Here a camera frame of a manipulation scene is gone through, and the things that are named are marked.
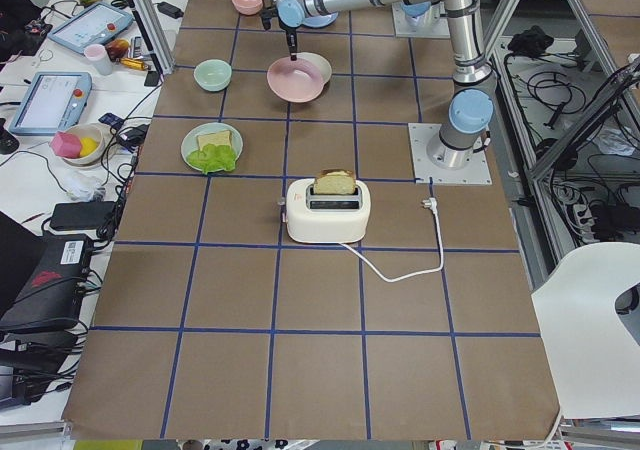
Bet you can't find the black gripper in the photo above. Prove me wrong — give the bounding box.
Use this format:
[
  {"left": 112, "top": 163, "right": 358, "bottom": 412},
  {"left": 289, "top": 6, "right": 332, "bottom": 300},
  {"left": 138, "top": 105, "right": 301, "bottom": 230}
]
[{"left": 260, "top": 0, "right": 300, "bottom": 61}]

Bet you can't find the pink plate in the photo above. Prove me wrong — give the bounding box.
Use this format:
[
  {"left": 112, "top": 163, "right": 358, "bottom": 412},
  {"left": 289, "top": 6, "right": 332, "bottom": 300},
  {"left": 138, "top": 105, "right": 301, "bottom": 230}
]
[{"left": 267, "top": 57, "right": 324, "bottom": 103}]

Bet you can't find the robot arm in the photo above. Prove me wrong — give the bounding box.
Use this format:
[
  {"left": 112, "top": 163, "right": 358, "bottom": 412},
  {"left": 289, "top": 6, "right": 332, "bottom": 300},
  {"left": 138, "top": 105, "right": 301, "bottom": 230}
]
[{"left": 260, "top": 0, "right": 494, "bottom": 170}]

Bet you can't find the white plate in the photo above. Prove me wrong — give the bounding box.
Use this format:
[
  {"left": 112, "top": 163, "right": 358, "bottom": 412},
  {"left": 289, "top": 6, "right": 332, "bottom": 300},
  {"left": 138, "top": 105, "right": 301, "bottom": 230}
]
[{"left": 297, "top": 52, "right": 332, "bottom": 85}]

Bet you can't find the pink bowl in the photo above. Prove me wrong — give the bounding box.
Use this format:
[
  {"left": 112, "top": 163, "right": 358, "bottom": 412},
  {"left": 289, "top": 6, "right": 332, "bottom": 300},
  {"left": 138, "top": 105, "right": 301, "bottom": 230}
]
[{"left": 231, "top": 0, "right": 263, "bottom": 16}]

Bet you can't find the green bowl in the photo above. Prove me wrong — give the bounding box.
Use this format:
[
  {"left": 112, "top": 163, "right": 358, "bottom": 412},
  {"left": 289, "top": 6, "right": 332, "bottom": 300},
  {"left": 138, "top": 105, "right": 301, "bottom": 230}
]
[{"left": 194, "top": 59, "right": 232, "bottom": 92}]

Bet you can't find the bread slice on plate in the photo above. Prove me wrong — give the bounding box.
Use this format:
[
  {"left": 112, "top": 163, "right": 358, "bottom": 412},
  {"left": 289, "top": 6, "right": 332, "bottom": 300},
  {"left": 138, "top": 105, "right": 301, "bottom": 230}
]
[{"left": 196, "top": 130, "right": 232, "bottom": 150}]

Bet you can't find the green plate with food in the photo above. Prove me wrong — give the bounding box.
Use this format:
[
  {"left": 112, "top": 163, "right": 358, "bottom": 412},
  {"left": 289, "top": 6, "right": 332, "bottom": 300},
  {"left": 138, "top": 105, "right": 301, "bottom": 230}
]
[{"left": 181, "top": 123, "right": 243, "bottom": 170}]

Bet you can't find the green lettuce leaf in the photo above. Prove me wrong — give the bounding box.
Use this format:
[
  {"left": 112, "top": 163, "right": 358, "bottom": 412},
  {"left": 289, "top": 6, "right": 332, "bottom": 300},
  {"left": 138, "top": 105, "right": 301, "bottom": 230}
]
[{"left": 186, "top": 144, "right": 237, "bottom": 174}]

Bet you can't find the bread slice in toaster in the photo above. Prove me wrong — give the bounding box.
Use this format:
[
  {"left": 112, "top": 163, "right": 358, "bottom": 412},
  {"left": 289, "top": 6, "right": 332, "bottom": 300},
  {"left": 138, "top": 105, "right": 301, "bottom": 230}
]
[{"left": 313, "top": 169, "right": 356, "bottom": 195}]

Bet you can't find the white toaster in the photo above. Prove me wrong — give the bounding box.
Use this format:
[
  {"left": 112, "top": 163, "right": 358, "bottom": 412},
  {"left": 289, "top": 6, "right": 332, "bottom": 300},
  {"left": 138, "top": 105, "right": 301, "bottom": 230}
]
[{"left": 283, "top": 178, "right": 371, "bottom": 244}]

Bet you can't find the teach pendant tablet far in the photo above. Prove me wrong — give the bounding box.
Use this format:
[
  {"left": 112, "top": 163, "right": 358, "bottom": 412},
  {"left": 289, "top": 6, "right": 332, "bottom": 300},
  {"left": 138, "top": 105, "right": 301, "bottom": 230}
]
[{"left": 48, "top": 2, "right": 134, "bottom": 54}]

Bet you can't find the teach pendant tablet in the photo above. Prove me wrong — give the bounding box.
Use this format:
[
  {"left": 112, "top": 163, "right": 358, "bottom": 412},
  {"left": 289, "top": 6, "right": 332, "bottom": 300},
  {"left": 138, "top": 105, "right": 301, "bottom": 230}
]
[
  {"left": 9, "top": 72, "right": 92, "bottom": 136},
  {"left": 48, "top": 2, "right": 134, "bottom": 54}
]

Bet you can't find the white cup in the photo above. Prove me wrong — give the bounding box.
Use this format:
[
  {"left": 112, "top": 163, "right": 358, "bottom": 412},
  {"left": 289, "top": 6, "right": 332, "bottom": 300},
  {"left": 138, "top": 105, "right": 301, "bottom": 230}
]
[{"left": 83, "top": 44, "right": 113, "bottom": 76}]

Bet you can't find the bowl with toy fruit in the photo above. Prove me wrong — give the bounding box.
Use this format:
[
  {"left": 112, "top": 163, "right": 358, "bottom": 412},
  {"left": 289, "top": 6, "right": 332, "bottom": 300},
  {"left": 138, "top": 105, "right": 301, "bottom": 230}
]
[{"left": 49, "top": 123, "right": 106, "bottom": 167}]

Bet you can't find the teach pendant tablet near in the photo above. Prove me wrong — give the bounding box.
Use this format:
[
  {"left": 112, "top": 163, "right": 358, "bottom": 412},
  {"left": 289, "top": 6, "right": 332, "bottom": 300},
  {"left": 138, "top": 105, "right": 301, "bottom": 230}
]
[{"left": 9, "top": 72, "right": 92, "bottom": 136}]

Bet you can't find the black power adapter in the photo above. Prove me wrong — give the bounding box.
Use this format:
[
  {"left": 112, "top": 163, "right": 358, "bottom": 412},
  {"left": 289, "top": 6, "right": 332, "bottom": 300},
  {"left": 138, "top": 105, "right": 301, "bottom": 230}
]
[{"left": 49, "top": 201, "right": 115, "bottom": 231}]

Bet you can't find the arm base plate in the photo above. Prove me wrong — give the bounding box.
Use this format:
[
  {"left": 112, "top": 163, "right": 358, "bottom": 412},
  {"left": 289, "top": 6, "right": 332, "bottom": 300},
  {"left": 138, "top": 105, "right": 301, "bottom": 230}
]
[{"left": 408, "top": 123, "right": 492, "bottom": 186}]

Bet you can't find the white toaster power cable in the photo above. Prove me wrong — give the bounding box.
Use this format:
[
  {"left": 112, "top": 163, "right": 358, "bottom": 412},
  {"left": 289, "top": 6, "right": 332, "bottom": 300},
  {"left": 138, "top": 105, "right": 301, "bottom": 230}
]
[{"left": 337, "top": 197, "right": 446, "bottom": 284}]

